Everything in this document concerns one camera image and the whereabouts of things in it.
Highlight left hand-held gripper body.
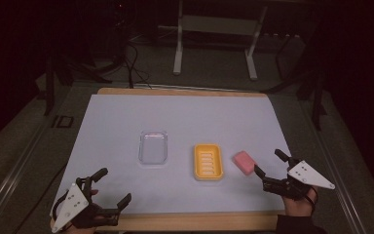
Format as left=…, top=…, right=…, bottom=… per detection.
left=50, top=175, right=121, bottom=234

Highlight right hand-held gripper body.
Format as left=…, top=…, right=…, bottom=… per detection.
left=262, top=157, right=336, bottom=201

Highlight pink soap bar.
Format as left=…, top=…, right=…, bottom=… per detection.
left=233, top=150, right=257, bottom=176

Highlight person's left hand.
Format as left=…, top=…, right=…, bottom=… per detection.
left=62, top=188, right=100, bottom=234

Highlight person's right hand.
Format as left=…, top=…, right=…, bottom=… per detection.
left=281, top=187, right=319, bottom=218

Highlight yellow soap dish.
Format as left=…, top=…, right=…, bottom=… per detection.
left=193, top=142, right=225, bottom=181

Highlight clear plastic tray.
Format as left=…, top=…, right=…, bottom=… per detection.
left=137, top=130, right=169, bottom=166

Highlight wooden table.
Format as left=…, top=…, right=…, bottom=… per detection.
left=49, top=87, right=287, bottom=233

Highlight dark tripod stand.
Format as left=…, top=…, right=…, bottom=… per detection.
left=42, top=53, right=113, bottom=117
left=262, top=62, right=328, bottom=132

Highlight white table sheet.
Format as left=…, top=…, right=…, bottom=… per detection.
left=53, top=93, right=292, bottom=215

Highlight dark box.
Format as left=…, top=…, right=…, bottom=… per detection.
left=275, top=33, right=308, bottom=81

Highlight white metal stand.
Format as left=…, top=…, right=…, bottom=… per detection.
left=158, top=0, right=269, bottom=82

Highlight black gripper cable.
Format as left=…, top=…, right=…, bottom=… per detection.
left=304, top=186, right=319, bottom=211
left=50, top=192, right=70, bottom=225

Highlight black rectangular floor frame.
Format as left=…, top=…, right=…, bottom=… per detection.
left=51, top=114, right=75, bottom=129

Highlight black floor cables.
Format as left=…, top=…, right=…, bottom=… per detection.
left=122, top=40, right=153, bottom=90

